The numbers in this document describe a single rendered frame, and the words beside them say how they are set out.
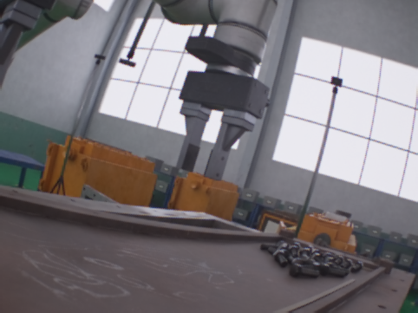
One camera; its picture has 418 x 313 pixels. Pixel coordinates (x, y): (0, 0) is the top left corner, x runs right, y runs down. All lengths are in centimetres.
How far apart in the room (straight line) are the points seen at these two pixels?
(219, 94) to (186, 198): 603
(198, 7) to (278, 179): 920
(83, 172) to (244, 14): 337
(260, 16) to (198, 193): 597
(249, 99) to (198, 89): 9
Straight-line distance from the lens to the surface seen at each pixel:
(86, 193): 183
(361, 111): 995
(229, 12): 61
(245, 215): 905
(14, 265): 27
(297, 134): 996
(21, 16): 33
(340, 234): 296
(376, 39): 1067
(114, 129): 1223
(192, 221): 105
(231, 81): 57
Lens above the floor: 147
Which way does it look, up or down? 3 degrees up
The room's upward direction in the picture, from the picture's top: 17 degrees clockwise
